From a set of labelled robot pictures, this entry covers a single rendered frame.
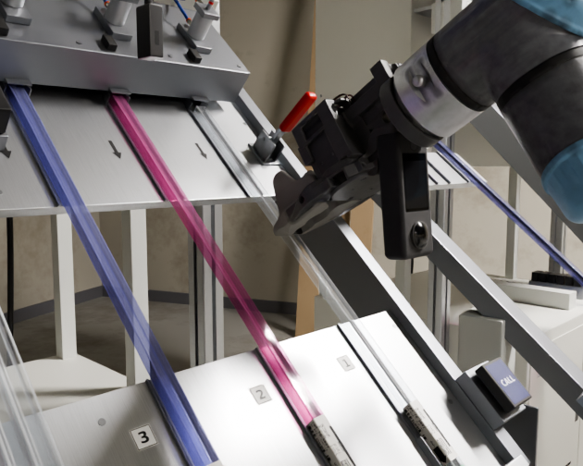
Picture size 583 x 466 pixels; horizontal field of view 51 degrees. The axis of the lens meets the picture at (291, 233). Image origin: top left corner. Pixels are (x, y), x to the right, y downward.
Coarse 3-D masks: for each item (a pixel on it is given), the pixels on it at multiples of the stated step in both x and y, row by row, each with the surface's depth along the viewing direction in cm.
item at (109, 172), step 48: (48, 96) 63; (96, 96) 67; (144, 96) 72; (96, 144) 62; (192, 144) 70; (240, 144) 76; (0, 192) 51; (48, 192) 54; (96, 192) 57; (144, 192) 60; (192, 192) 64; (240, 192) 69
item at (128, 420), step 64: (384, 320) 66; (192, 384) 47; (256, 384) 51; (320, 384) 54; (384, 384) 59; (64, 448) 39; (128, 448) 41; (256, 448) 46; (320, 448) 49; (384, 448) 53
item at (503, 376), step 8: (488, 368) 61; (496, 368) 62; (504, 368) 63; (496, 376) 61; (504, 376) 61; (512, 376) 62; (504, 384) 61; (512, 384) 61; (520, 384) 62; (512, 392) 60; (520, 392) 61; (512, 400) 59; (520, 400) 60
